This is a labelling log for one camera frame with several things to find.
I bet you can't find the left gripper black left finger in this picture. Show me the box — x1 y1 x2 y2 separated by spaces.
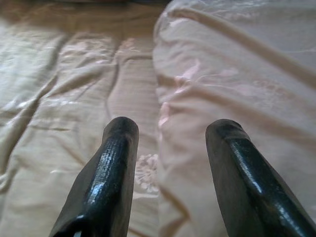
48 116 139 237

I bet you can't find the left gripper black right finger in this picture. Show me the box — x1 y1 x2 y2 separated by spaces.
205 118 316 237

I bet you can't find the cream floral bedspread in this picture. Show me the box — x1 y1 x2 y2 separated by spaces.
0 0 316 237

